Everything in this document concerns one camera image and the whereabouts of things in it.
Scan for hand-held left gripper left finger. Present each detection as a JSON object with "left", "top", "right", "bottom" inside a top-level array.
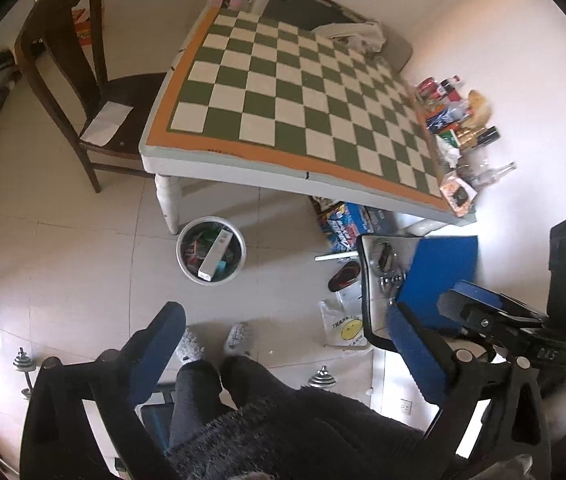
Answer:
[{"left": 19, "top": 301, "right": 187, "bottom": 480}]

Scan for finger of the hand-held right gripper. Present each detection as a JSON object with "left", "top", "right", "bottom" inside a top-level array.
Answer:
[{"left": 437, "top": 280, "right": 547, "bottom": 335}]

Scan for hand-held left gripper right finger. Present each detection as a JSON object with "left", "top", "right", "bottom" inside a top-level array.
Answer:
[{"left": 385, "top": 305, "right": 551, "bottom": 480}]

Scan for white round bin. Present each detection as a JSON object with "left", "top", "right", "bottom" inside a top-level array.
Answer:
[{"left": 176, "top": 216, "right": 247, "bottom": 287}]

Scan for person's right forearm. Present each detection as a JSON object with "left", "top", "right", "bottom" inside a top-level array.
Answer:
[{"left": 543, "top": 387, "right": 566, "bottom": 443}]

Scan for grey fuzzy left slipper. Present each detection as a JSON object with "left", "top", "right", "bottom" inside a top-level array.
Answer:
[{"left": 177, "top": 327, "right": 206, "bottom": 363}]

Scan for grey fuzzy slipper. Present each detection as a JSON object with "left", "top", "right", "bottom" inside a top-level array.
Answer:
[
  {"left": 224, "top": 322, "right": 256, "bottom": 358},
  {"left": 177, "top": 327, "right": 206, "bottom": 363}
]

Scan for blue folder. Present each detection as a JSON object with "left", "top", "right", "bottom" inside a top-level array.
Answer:
[{"left": 395, "top": 235, "right": 478, "bottom": 333}]

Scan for person's left leg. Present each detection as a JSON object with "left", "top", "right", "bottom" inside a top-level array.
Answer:
[{"left": 168, "top": 360, "right": 224, "bottom": 453}]

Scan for person's leg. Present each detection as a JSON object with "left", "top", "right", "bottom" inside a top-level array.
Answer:
[
  {"left": 220, "top": 355, "right": 294, "bottom": 411},
  {"left": 168, "top": 360, "right": 224, "bottom": 453}
]

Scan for black-framed white stool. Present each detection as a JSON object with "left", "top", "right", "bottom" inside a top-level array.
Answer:
[{"left": 355, "top": 232, "right": 478, "bottom": 356}]

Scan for dark blue box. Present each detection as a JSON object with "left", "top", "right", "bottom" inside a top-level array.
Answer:
[{"left": 140, "top": 385, "right": 178, "bottom": 461}]

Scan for white smiley plastic bag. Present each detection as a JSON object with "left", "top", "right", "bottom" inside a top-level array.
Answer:
[{"left": 319, "top": 287, "right": 371, "bottom": 348}]

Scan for grey fuzzy right slipper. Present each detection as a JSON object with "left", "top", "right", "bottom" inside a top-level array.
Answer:
[{"left": 224, "top": 322, "right": 256, "bottom": 358}]

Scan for small metal dumbbell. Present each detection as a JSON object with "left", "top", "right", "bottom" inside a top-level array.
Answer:
[
  {"left": 310, "top": 366, "right": 336, "bottom": 391},
  {"left": 13, "top": 347, "right": 38, "bottom": 401}
]

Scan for chrome metal parts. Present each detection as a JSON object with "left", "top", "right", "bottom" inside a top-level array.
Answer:
[{"left": 373, "top": 240, "right": 408, "bottom": 306}]

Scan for person's right leg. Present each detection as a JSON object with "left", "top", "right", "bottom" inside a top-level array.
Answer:
[{"left": 220, "top": 355, "right": 294, "bottom": 411}]

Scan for red and black slipper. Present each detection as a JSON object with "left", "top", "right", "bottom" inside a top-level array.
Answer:
[{"left": 328, "top": 260, "right": 362, "bottom": 293}]

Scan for pile of crumpled packets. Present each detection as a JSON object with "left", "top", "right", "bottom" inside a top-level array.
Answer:
[{"left": 183, "top": 225, "right": 244, "bottom": 281}]

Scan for long white box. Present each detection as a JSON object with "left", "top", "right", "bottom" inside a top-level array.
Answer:
[{"left": 198, "top": 228, "right": 234, "bottom": 282}]

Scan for orange snack packet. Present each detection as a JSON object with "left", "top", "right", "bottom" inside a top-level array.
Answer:
[{"left": 439, "top": 170, "right": 478, "bottom": 218}]

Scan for dark fuzzy robe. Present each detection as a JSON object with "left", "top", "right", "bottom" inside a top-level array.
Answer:
[{"left": 168, "top": 385, "right": 464, "bottom": 480}]

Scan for clear glass bottle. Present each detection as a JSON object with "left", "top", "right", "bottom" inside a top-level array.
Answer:
[{"left": 473, "top": 161, "right": 518, "bottom": 188}]

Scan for clear plastic bag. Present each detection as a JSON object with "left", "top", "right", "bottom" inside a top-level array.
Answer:
[{"left": 458, "top": 147, "right": 491, "bottom": 186}]

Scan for blue printed cardboard box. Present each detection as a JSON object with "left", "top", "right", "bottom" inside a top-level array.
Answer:
[{"left": 318, "top": 202, "right": 398, "bottom": 253}]

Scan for white crumpled tissue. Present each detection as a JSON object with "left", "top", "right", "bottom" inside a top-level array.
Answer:
[{"left": 433, "top": 135, "right": 464, "bottom": 168}]

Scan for gold and black bottle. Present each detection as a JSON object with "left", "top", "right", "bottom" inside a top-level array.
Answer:
[{"left": 455, "top": 126, "right": 501, "bottom": 151}]

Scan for blue packet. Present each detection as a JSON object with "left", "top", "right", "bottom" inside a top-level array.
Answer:
[{"left": 425, "top": 107, "right": 464, "bottom": 135}]

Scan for yellow bread bag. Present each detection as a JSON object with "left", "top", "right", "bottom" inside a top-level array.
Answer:
[{"left": 465, "top": 89, "right": 494, "bottom": 126}]

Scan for white low table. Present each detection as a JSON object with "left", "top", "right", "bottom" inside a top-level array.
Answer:
[{"left": 139, "top": 7, "right": 478, "bottom": 235}]

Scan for dark bottle with red cap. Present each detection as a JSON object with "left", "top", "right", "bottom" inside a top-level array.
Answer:
[{"left": 438, "top": 75, "right": 465, "bottom": 106}]

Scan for red can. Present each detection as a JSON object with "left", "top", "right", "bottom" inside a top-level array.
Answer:
[{"left": 417, "top": 77, "right": 438, "bottom": 103}]

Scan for white paper sheet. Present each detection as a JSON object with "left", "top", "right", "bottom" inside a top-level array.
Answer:
[{"left": 79, "top": 101, "right": 132, "bottom": 146}]

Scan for green checkered table mat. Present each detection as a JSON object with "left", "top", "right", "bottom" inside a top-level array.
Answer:
[{"left": 144, "top": 7, "right": 471, "bottom": 218}]

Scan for white crumpled cloth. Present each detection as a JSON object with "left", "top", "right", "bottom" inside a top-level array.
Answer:
[{"left": 315, "top": 20, "right": 388, "bottom": 53}]

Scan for dark wooden chair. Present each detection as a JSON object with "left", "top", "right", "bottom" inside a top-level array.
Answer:
[{"left": 14, "top": 0, "right": 168, "bottom": 193}]

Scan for orange printed box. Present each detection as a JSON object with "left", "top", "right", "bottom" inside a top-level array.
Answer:
[{"left": 70, "top": 7, "right": 91, "bottom": 43}]

